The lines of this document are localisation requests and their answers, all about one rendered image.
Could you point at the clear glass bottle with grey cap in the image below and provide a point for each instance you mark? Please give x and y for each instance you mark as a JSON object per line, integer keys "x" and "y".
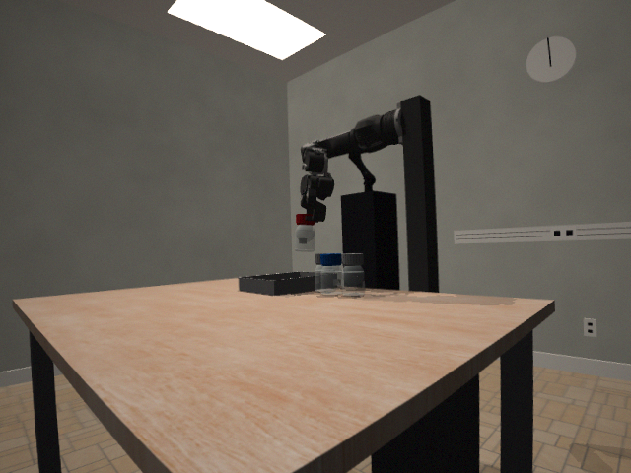
{"x": 317, "y": 272}
{"x": 353, "y": 278}

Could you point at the clear glass bottle with blue cap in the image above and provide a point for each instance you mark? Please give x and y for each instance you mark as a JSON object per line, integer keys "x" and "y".
{"x": 330, "y": 275}

